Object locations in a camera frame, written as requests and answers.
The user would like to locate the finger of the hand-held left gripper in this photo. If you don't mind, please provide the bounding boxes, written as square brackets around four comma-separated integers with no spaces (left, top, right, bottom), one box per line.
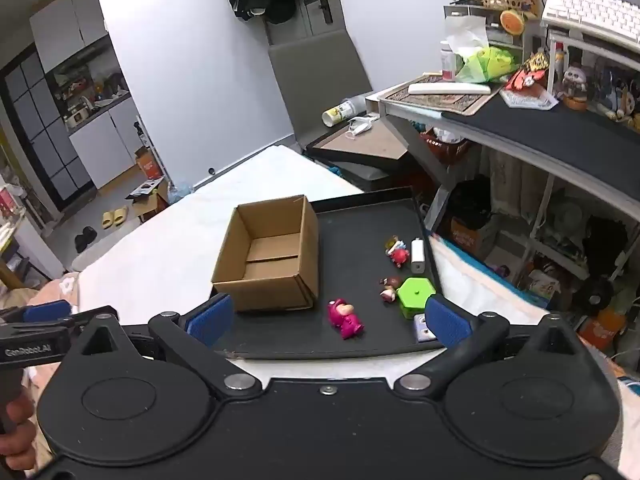
[0,300,72,325]
[50,306,119,335]

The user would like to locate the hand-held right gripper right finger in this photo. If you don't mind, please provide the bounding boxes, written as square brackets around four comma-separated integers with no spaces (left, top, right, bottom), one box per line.
[394,294,588,402]

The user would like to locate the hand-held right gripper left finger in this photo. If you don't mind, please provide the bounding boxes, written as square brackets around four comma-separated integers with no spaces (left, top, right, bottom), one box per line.
[65,294,263,401]

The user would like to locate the small lilac white toy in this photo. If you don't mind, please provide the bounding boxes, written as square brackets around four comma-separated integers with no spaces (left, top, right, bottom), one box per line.
[413,312,437,343]

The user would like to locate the green hexagonal box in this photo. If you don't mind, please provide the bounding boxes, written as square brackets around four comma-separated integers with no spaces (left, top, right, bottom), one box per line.
[396,277,437,321]

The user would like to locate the small brown-haired figurine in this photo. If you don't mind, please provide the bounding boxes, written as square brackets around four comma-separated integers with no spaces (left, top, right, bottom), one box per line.
[378,276,403,303]

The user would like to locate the brown cardboard box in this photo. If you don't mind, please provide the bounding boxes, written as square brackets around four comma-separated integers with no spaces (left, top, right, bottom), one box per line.
[211,195,320,312]

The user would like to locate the pink figurine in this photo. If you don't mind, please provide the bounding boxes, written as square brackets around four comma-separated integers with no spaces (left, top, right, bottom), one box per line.
[327,298,365,342]

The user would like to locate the black tray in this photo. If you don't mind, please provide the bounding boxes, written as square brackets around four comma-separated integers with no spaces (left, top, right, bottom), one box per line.
[212,186,443,361]

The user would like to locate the person's left hand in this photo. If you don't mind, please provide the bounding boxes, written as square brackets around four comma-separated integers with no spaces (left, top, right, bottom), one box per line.
[0,391,40,472]

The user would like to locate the peach floral blanket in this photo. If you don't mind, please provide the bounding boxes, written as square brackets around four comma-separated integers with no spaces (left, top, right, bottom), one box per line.
[20,271,83,311]

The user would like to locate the cream blanket with blue edge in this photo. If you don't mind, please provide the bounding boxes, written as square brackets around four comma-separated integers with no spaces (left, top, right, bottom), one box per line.
[430,234,556,331]

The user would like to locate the pair of black slippers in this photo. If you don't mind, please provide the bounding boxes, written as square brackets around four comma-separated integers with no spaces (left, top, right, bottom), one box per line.
[75,226,98,253]

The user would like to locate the red and white figurine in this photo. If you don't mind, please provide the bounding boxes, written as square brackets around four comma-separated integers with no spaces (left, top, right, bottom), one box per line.
[384,235,411,267]

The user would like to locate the white bed sheet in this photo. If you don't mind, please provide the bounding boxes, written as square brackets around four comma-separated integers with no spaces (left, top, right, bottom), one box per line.
[70,145,397,382]

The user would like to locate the cardboard box with orange label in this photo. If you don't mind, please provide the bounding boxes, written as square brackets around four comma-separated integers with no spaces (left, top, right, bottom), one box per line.
[450,215,496,256]

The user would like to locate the colourful printed box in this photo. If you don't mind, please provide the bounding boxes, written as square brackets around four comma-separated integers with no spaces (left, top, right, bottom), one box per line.
[525,270,561,301]

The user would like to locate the black bag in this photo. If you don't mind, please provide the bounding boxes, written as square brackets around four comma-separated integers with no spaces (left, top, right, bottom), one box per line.
[447,177,493,231]

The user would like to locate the flattened cardboard with black print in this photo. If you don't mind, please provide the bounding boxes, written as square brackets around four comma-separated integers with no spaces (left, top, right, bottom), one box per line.
[127,180,168,223]

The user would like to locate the black round fan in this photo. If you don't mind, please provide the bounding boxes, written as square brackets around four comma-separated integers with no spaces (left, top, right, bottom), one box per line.
[575,277,615,318]

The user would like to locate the cream tote bag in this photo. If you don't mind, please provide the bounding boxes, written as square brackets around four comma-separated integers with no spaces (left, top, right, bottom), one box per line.
[487,150,546,216]

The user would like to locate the white fan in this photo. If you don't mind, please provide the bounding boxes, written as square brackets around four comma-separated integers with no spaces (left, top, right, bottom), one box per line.
[550,200,586,246]

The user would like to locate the white metal rack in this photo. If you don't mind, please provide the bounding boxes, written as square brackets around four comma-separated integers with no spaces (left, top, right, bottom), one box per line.
[530,170,640,281]

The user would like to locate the black-framed sliding door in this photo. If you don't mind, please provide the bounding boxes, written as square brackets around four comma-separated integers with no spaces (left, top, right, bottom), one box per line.
[0,50,96,211]

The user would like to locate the orange printed cardboard box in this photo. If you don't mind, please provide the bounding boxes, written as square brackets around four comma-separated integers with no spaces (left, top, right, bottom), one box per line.
[134,146,163,181]

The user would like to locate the red plastic basket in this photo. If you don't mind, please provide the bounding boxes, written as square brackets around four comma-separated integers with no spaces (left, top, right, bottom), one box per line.
[420,130,473,165]

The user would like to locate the white kitchen cabinet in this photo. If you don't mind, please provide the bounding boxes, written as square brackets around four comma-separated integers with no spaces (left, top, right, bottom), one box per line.
[30,0,151,191]

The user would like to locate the grey desk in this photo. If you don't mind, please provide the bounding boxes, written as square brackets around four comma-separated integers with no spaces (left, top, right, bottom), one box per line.
[365,75,640,233]

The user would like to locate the patterned brown mat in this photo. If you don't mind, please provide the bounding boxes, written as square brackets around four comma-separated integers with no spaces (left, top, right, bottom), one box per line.
[380,76,503,113]

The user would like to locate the black desk mat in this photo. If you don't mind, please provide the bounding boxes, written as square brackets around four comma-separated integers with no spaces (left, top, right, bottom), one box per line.
[440,91,640,150]

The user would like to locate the long white remote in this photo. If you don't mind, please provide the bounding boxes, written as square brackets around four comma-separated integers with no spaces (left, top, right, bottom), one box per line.
[407,81,492,96]

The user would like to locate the yellow and white paper cup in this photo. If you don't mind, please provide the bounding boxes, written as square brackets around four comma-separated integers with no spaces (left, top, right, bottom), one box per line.
[321,94,368,128]

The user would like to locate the grey chair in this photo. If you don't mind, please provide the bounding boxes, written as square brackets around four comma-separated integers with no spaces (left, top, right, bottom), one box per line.
[267,29,416,193]

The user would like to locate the green plastic bag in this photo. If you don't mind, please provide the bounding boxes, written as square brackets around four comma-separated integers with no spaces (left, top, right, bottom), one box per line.
[456,46,521,83]

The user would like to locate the red and gold packet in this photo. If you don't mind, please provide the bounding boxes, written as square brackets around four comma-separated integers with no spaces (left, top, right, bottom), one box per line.
[505,50,551,92]

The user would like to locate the skull-faced figurine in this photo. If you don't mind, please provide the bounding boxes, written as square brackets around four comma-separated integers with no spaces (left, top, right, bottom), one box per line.
[562,65,590,111]

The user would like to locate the white desk shelf stand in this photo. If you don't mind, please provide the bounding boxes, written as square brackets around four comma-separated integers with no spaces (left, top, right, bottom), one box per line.
[542,25,640,106]

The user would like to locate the grey drawer organizer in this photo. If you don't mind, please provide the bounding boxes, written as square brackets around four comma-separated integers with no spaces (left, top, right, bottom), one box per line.
[444,4,530,61]

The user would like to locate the white tissue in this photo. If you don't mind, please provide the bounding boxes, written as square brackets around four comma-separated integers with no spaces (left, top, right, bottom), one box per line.
[444,15,490,56]

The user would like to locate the orange round toy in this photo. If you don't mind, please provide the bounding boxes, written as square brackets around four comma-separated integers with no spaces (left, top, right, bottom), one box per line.
[500,9,526,35]

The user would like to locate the white keyboard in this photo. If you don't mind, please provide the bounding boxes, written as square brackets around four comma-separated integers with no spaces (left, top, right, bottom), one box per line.
[541,0,640,43]

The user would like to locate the black frame with brown board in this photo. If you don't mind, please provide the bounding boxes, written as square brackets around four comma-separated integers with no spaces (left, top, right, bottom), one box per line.
[306,119,416,165]

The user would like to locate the white device with cord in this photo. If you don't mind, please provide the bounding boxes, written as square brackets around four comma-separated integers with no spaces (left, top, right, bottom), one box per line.
[345,114,381,138]

